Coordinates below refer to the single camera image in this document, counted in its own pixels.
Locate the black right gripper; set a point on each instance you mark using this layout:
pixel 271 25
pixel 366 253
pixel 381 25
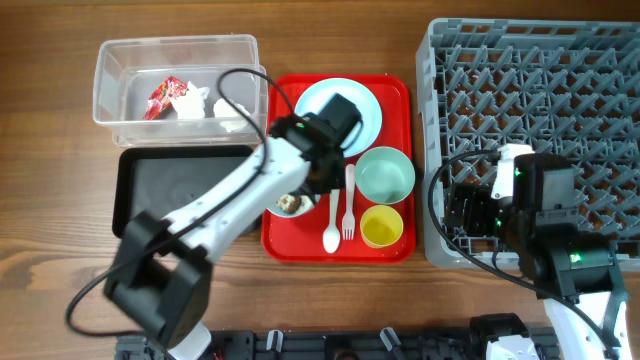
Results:
pixel 486 211

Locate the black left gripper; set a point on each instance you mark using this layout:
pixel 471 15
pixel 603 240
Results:
pixel 338 182

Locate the light blue bowl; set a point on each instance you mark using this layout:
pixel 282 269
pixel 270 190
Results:
pixel 308 203

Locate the rice and food scraps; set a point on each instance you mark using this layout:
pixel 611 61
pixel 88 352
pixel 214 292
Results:
pixel 289 204

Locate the mint green bowl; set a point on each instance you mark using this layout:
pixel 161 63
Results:
pixel 385 175

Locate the yellow plastic cup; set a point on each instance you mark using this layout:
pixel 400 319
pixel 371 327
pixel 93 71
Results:
pixel 381 226

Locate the white napkin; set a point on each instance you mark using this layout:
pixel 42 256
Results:
pixel 231 117

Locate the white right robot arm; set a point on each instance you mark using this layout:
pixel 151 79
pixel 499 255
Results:
pixel 531 208

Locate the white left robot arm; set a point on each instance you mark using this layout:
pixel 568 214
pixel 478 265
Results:
pixel 162 272

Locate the clear plastic waste bin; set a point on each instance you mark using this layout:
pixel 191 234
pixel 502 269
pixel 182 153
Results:
pixel 129 70

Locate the grey dishwasher rack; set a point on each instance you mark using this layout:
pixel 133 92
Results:
pixel 568 88

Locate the black food waste tray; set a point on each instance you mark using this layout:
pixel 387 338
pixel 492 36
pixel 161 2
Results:
pixel 160 180

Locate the light blue plate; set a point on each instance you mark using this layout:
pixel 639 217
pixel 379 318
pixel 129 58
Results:
pixel 363 135

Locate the white plastic fork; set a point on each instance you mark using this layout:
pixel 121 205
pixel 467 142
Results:
pixel 348 220

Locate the red serving tray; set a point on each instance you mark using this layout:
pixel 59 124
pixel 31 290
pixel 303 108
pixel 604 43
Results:
pixel 299 239

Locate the white plastic spoon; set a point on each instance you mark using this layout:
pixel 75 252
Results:
pixel 331 235

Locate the crumpled white tissue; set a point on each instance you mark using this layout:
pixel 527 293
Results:
pixel 191 105

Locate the red snack wrapper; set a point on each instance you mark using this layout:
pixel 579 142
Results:
pixel 170 88

